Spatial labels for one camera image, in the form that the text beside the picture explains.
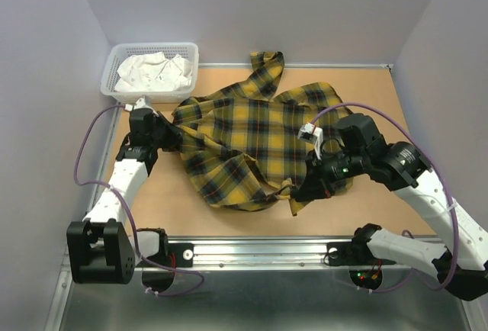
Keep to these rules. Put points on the aluminium mounting rail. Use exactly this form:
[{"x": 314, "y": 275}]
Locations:
[{"x": 233, "y": 253}]

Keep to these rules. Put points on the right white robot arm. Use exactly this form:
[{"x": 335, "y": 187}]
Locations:
[{"x": 459, "y": 260}]

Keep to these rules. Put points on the yellow plaid long sleeve shirt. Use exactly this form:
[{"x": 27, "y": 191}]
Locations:
[{"x": 239, "y": 145}]

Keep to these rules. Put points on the white perforated plastic basket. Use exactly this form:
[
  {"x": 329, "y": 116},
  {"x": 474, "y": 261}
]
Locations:
[{"x": 122, "y": 51}]

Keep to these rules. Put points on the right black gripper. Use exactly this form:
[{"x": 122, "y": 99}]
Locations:
[{"x": 318, "y": 184}]

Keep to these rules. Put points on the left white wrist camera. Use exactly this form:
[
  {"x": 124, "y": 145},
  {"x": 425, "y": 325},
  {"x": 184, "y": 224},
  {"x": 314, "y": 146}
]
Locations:
[{"x": 141, "y": 103}]

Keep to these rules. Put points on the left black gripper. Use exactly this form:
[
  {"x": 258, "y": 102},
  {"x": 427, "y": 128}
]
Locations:
[{"x": 172, "y": 130}]

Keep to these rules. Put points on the white long sleeve shirt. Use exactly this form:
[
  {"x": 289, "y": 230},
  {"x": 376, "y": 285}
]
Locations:
[{"x": 154, "y": 73}]

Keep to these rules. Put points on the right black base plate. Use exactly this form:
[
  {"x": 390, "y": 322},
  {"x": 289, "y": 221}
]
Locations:
[{"x": 350, "y": 254}]

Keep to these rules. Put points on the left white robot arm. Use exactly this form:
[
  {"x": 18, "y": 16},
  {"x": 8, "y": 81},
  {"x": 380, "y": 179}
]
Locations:
[{"x": 100, "y": 251}]

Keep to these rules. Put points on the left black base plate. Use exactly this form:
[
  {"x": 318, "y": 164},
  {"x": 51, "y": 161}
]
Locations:
[{"x": 173, "y": 254}]

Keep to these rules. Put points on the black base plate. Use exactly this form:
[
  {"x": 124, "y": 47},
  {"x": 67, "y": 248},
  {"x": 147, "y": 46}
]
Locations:
[
  {"x": 350, "y": 254},
  {"x": 173, "y": 254}
]

